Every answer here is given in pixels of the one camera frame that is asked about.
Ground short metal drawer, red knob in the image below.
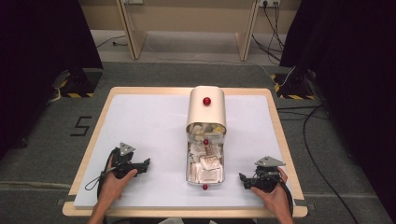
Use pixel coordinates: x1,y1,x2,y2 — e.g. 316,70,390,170
185,122,226,147

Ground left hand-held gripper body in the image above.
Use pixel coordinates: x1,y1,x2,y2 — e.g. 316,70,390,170
109,142,148,180

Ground cream drawer cabinet, red knob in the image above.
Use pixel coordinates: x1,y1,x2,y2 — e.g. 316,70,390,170
185,85,228,136

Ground pile of pale yellow sachets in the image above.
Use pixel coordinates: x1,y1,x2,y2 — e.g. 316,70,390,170
188,123,225,136

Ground left hand-held gripper black cable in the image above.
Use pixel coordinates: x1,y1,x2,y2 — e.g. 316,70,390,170
84,147,120,200

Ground black stand base, striped tape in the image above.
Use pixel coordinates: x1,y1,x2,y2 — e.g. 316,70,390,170
270,66,318,101
51,68,105,99

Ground light wooden desk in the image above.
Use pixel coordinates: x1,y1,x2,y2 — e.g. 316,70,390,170
115,0,262,63

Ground white wall socket with plugs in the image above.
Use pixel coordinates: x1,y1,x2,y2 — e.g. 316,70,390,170
259,0,282,8

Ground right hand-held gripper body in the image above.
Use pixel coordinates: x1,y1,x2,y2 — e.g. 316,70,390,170
247,155,287,194

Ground long black floor cable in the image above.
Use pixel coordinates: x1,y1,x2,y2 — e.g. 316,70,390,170
276,104,361,224

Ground long metal drawer, red knob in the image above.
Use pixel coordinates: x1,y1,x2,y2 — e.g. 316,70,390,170
185,141,226,191

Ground bundle of black hanging cables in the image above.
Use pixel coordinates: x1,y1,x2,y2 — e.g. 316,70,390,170
250,3,286,64

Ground hand-held gripper black cable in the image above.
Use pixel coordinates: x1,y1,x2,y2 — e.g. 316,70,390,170
278,179,295,217
84,147,120,200

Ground wooden table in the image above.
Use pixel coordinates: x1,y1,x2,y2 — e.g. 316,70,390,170
62,86,309,218

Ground person's right hand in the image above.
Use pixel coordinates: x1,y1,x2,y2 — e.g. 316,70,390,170
249,166,293,220

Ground black floor cable with plug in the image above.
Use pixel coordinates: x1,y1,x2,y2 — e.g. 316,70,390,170
94,34,129,49

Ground right hand-held gripper black cable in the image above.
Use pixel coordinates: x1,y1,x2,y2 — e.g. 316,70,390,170
278,179,295,217

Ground pile of white paper packets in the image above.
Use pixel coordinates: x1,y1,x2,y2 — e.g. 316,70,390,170
188,142,224,185

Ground person's left hand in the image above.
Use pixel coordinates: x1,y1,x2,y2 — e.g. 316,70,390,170
98,157,138,207

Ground white table mat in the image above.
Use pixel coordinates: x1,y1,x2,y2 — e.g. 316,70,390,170
73,93,295,209

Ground black curtain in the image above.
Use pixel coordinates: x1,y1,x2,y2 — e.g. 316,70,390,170
279,0,396,216
0,0,105,161

